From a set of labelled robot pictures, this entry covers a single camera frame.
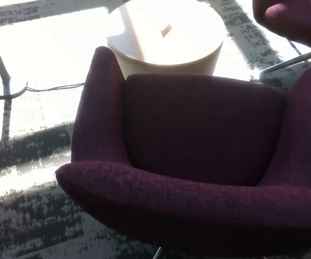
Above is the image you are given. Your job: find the small wooden table tab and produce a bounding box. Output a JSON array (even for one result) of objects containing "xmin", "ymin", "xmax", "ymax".
[{"xmin": 160, "ymin": 24, "xmax": 173, "ymax": 37}]

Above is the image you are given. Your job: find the floor lamp pole with base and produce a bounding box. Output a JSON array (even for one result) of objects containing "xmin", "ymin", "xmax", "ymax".
[{"xmin": 0, "ymin": 17, "xmax": 29, "ymax": 101}]

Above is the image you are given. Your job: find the purple fabric armchair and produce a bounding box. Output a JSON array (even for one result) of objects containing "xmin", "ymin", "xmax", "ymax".
[
  {"xmin": 55, "ymin": 45, "xmax": 311, "ymax": 259},
  {"xmin": 252, "ymin": 0, "xmax": 311, "ymax": 52}
]

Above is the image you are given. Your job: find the thin lamp power cable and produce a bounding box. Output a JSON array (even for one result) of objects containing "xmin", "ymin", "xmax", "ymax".
[{"xmin": 25, "ymin": 82, "xmax": 86, "ymax": 93}]

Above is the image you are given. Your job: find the round beige side table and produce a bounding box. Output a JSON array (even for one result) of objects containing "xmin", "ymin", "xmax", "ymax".
[{"xmin": 106, "ymin": 0, "xmax": 226, "ymax": 80}]

